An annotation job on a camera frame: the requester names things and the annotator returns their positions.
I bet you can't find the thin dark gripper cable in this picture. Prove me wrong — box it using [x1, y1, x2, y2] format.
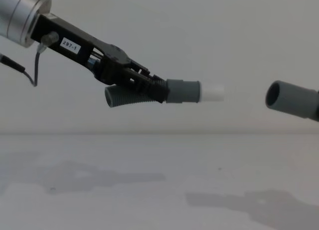
[0, 31, 59, 88]

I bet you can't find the white table cloth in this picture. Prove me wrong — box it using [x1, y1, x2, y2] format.
[0, 133, 319, 230]

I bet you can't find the grey hose cuff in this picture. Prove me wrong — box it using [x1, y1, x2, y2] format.
[264, 80, 319, 122]

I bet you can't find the white plastic tube connector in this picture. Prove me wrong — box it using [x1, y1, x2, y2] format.
[198, 83, 225, 103]

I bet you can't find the grey ribbed hose with cuff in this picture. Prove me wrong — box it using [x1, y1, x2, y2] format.
[104, 78, 201, 107]

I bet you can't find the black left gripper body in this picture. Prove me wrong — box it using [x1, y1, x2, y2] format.
[30, 13, 101, 79]

